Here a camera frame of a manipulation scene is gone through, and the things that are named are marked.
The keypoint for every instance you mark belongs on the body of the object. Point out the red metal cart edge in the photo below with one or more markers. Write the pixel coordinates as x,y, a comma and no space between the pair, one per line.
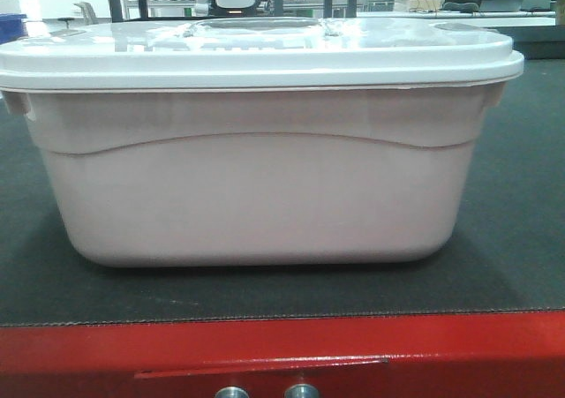
517,354

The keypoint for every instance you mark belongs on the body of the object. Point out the silver bolt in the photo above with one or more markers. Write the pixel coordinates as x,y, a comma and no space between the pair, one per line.
302,390
231,392

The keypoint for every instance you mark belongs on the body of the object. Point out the pale pink plastic bin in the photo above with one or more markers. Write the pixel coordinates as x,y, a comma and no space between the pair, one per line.
169,179

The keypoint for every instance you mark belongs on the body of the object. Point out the left silver bolt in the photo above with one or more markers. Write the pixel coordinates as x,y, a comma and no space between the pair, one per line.
231,392

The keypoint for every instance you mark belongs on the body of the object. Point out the dark grey table mat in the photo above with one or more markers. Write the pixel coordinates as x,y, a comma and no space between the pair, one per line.
506,253

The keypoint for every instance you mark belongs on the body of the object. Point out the right silver bolt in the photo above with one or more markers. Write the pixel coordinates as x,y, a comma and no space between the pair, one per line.
302,390

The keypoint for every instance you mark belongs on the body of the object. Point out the blue crate far left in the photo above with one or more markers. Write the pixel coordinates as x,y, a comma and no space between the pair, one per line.
12,27

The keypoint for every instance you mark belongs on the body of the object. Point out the white bin lid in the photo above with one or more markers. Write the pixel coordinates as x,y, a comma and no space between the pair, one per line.
260,53

